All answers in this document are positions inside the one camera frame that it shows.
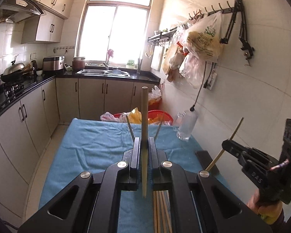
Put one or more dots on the steel cutlery holder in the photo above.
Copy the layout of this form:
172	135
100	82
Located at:
139	66

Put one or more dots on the kitchen window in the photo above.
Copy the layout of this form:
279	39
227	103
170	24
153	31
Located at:
116	29

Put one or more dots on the black hook rail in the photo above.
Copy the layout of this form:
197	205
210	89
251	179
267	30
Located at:
218	10

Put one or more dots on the black wall rack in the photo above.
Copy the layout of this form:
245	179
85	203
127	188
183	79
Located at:
160	36

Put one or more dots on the kitchen counter with cabinets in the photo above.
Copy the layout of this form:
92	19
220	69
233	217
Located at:
34	116

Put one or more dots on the black flat phone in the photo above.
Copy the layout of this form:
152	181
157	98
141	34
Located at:
205	159

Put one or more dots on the brown clay pot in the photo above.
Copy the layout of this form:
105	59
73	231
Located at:
78	64

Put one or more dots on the red plastic basin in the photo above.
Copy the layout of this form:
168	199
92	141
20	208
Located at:
160	114

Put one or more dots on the cluster of hanging plastic bags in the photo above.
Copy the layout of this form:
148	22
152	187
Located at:
181	65

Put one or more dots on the steel kettle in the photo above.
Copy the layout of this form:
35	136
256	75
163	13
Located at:
34	66

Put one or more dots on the green box on windowsill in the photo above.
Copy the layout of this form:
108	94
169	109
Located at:
130	64

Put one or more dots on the blue towel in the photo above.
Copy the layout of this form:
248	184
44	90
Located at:
92	145

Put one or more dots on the steel faucet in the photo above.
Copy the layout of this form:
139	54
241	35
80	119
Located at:
106	65

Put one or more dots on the long wooden chopstick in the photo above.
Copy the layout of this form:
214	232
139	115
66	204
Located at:
214	161
144	114

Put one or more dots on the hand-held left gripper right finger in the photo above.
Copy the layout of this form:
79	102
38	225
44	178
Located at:
153	160

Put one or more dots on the black gas stove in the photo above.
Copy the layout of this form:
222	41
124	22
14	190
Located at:
9	89

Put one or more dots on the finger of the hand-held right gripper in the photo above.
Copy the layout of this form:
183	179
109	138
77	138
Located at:
234	149

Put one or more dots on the beige wall cabinets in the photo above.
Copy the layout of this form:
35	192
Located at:
51	9

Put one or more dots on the white plastic bag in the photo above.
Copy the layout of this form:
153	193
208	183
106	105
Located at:
109	117

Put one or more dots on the black wok with lid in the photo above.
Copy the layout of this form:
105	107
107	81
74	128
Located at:
13	71

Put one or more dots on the clear glass mug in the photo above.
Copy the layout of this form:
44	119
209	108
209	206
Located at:
186	126

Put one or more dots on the wall power socket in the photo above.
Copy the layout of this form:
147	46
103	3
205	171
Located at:
211	80

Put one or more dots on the steel kitchen sink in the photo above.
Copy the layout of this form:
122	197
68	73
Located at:
92	72

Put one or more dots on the yellowish hanging plastic bag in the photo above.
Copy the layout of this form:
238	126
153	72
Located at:
203	41

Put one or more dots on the clear bag on bin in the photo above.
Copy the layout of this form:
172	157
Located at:
155	94

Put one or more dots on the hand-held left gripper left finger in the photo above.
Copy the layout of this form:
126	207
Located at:
135	160

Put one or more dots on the person's right hand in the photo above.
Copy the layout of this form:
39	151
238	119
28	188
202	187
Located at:
269	210

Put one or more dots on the steel rice cooker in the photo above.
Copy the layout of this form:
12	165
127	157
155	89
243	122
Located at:
53	64

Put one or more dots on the bunch of wooden chopsticks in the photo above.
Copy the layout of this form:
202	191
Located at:
158	213

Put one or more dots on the yellow plastic bag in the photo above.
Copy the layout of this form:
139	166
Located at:
134	115

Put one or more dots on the white cutting board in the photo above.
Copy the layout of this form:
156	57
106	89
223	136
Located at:
157	58

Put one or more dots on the steel range hood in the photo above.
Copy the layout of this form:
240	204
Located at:
17	8

